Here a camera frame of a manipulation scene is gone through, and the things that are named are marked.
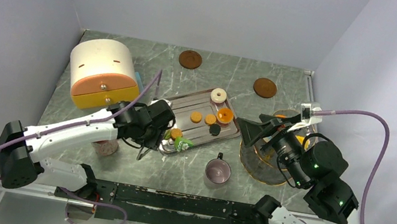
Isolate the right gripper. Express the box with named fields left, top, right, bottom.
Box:
left=226, top=103, right=320, bottom=187

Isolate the orange donut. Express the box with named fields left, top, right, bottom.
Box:
left=216, top=107, right=234, bottom=124

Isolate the yellow cake piece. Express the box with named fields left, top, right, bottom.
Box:
left=296, top=135, right=305, bottom=145

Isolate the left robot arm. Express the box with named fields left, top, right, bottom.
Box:
left=0, top=100, right=176, bottom=200

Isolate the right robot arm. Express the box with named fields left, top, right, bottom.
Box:
left=237, top=114, right=362, bottom=224

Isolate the orange biscuit front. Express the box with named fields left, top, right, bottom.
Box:
left=170, top=128, right=183, bottom=140

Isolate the orange biscuit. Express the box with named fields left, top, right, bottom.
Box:
left=170, top=128, right=183, bottom=140
left=204, top=114, right=217, bottom=126
left=190, top=111, right=202, bottom=123

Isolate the small glass plate gold rim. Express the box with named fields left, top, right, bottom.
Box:
left=254, top=109, right=316, bottom=169

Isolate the green cake slice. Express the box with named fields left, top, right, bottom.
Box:
left=174, top=137, right=194, bottom=152

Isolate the brown coaster right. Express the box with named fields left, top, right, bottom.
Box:
left=253, top=77, right=277, bottom=98

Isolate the brown coaster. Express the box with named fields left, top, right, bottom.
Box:
left=178, top=50, right=203, bottom=70
left=253, top=77, right=277, bottom=98

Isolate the light blue object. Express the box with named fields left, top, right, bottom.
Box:
left=135, top=71, right=145, bottom=94

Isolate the orange biscuit middle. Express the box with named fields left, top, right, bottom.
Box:
left=190, top=111, right=202, bottom=123

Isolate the steel tray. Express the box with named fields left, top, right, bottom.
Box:
left=159, top=88, right=240, bottom=154

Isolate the black cookie right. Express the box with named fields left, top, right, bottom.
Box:
left=208, top=123, right=221, bottom=136

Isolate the white donut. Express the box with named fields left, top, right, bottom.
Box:
left=210, top=88, right=228, bottom=104

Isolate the orange biscuit right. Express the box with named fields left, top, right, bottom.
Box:
left=204, top=114, right=217, bottom=126

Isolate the purple mug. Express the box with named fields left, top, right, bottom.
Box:
left=203, top=152, right=232, bottom=189

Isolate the brown coaster far left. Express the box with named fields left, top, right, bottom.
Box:
left=178, top=50, right=203, bottom=70

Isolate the cream bread box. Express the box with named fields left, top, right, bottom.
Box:
left=70, top=39, right=141, bottom=109

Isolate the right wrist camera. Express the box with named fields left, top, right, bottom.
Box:
left=291, top=102, right=323, bottom=130

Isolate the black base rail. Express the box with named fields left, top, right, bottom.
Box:
left=50, top=171, right=291, bottom=224

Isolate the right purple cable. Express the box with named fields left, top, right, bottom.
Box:
left=297, top=103, right=397, bottom=224

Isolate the purple cable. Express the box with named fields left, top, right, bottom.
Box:
left=0, top=42, right=163, bottom=224
left=297, top=103, right=397, bottom=224

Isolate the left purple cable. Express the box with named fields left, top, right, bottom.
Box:
left=0, top=42, right=163, bottom=224

